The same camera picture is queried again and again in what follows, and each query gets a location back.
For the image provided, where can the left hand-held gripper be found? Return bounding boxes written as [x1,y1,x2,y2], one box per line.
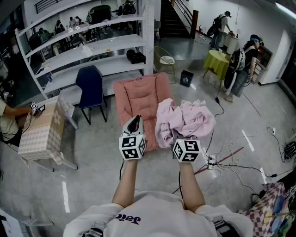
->
[118,114,147,161]

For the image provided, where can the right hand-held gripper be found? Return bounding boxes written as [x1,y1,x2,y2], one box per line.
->
[170,131,201,163]

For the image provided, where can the pink cushioned floor chair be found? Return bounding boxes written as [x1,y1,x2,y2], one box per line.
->
[112,72,174,152]

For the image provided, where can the pink cloth garment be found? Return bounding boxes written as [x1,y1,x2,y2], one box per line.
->
[154,98,217,149]

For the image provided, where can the person's left forearm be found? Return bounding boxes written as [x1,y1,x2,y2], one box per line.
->
[111,159,140,208]

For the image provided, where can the person's right forearm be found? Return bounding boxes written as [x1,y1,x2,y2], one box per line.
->
[179,162,206,212]

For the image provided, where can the white power strip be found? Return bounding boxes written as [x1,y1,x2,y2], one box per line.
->
[207,154,217,171]

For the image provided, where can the dark blue chair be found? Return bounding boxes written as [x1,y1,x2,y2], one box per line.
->
[75,65,108,126]

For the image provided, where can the dark waste bin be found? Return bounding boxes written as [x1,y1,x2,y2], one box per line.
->
[179,70,195,88]

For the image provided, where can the person's white shirt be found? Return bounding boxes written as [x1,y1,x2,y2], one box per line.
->
[62,190,254,237]

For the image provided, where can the white cloth on chair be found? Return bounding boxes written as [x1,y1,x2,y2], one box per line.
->
[159,56,176,66]

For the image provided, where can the white metal shelf unit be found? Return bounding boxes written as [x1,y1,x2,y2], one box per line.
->
[14,0,155,105]

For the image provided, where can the table with flower checked cloth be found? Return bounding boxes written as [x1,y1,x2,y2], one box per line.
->
[18,95,79,172]

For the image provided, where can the round table yellow-green cloth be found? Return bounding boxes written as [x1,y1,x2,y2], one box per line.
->
[203,50,232,82]

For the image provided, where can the table with red checked cloth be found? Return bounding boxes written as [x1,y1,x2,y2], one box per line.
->
[235,181,296,237]

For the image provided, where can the black equipment on floor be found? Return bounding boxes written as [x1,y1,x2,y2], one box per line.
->
[283,140,296,161]

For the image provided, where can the dark staircase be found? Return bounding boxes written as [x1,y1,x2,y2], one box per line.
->
[160,0,199,40]

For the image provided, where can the dark green backpack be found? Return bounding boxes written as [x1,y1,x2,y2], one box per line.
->
[28,31,51,50]
[86,5,113,25]

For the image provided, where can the cabinet with dark shelves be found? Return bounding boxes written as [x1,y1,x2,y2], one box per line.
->
[251,44,274,85]

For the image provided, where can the black balcony railing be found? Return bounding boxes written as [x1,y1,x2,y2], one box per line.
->
[34,0,63,14]

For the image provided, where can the ceiling tube light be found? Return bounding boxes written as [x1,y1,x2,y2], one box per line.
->
[274,1,296,20]

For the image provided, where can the white cable bundle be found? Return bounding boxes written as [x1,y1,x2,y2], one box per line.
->
[216,141,239,163]

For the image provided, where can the black power adapter cable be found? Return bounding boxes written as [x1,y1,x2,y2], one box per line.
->
[204,86,225,160]

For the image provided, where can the long black floor cable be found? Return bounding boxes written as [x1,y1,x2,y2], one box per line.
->
[216,162,294,179]

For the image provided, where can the yellow-green wire chair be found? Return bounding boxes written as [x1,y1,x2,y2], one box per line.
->
[154,46,177,84]

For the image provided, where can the white round pedestal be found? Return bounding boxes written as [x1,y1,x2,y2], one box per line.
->
[226,32,240,55]

